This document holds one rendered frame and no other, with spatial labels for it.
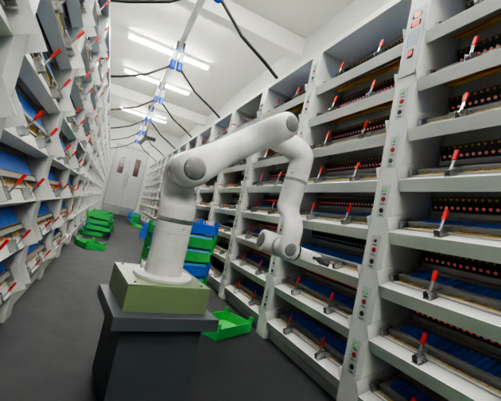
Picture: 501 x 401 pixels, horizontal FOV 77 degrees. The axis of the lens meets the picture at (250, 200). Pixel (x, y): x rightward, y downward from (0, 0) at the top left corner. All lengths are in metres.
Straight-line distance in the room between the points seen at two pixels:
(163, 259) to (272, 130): 0.57
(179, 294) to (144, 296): 0.10
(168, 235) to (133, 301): 0.22
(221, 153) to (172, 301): 0.49
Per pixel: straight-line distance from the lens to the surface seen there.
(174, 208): 1.04
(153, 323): 0.99
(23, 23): 0.93
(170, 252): 1.05
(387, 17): 1.80
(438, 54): 1.53
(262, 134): 1.15
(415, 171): 1.31
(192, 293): 1.05
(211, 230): 1.85
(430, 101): 1.44
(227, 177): 3.12
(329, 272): 1.45
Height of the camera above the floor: 0.59
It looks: 4 degrees up
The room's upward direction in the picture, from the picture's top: 12 degrees clockwise
